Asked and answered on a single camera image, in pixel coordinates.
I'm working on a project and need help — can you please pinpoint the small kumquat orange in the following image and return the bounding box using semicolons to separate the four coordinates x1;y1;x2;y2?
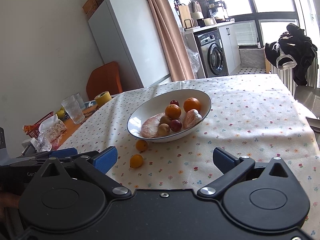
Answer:
135;140;148;152

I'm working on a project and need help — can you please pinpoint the large peeled pomelo segment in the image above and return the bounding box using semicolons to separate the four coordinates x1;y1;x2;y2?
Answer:
140;113;165;138

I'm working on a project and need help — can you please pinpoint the red plum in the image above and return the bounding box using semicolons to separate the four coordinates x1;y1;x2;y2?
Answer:
170;100;180;107
169;119;182;132

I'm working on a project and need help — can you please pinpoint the brown kiwi fruit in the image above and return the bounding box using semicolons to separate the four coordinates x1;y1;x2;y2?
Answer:
157;123;170;137

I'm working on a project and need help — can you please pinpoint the large orange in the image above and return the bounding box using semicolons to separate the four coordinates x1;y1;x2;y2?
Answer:
183;98;202;113

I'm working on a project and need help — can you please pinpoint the white kitchen cabinet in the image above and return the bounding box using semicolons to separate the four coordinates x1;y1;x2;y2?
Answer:
184;21;241;79

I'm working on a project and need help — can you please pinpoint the snack bag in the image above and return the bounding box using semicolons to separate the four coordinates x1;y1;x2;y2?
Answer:
37;114;67;142

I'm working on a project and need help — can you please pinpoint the floral white tablecloth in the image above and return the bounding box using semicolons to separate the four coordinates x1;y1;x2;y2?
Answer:
62;74;319;239

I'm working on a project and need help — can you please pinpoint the green yellow fruit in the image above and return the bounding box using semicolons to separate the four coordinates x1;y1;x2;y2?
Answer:
56;107;66;120

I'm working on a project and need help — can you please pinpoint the textured drinking glass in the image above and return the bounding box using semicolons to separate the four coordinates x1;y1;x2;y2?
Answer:
61;95;85;125

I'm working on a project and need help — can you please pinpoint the yellow tape roll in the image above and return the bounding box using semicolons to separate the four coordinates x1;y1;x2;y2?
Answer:
94;91;112;107

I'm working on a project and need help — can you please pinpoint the white plate dark rim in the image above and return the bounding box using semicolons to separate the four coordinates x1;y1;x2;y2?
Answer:
127;89;212;143

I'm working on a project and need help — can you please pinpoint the orange chair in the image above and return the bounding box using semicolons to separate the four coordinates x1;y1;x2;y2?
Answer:
86;61;123;100

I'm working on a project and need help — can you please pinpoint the grey washing machine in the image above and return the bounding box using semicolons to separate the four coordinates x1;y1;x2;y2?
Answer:
195;29;228;78

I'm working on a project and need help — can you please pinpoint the black clothes pile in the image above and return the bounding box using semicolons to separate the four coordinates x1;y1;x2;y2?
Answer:
264;23;317;86

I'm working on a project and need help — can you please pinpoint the pink curtain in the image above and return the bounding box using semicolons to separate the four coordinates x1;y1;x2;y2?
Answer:
148;0;195;81

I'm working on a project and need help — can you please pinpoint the white refrigerator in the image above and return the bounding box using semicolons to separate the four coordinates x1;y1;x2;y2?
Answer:
88;0;171;91

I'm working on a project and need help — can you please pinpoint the dish rack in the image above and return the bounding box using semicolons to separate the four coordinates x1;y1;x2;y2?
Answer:
206;0;229;23

